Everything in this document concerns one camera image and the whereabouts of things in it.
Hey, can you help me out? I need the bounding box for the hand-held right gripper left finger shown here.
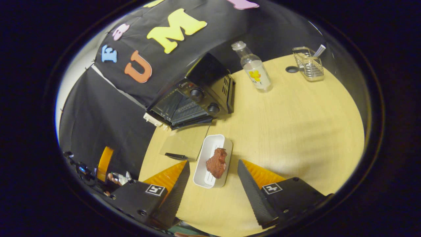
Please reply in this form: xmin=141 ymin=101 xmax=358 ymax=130
xmin=110 ymin=160 xmax=190 ymax=230

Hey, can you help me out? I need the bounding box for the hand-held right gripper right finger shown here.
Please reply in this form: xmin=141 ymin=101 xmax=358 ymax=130
xmin=237 ymin=159 xmax=329 ymax=230

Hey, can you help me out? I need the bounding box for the brown piece of meat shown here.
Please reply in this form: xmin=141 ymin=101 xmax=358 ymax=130
xmin=206 ymin=148 xmax=228 ymax=179

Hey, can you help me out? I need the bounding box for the black electric oven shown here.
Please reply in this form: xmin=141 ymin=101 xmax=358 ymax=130
xmin=145 ymin=53 xmax=236 ymax=162

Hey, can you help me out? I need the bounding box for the black backdrop cloth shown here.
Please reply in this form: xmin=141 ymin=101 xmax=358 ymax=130
xmin=59 ymin=0 xmax=333 ymax=180

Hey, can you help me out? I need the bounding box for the white rectangular tray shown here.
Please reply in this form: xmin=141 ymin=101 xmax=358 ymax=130
xmin=193 ymin=134 xmax=233 ymax=189

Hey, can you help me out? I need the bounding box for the clear glass bottle yellow label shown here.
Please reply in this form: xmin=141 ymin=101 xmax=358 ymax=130
xmin=231 ymin=41 xmax=273 ymax=92

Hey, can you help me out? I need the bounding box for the metal wire holder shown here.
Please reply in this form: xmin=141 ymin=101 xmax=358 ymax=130
xmin=292 ymin=46 xmax=325 ymax=82

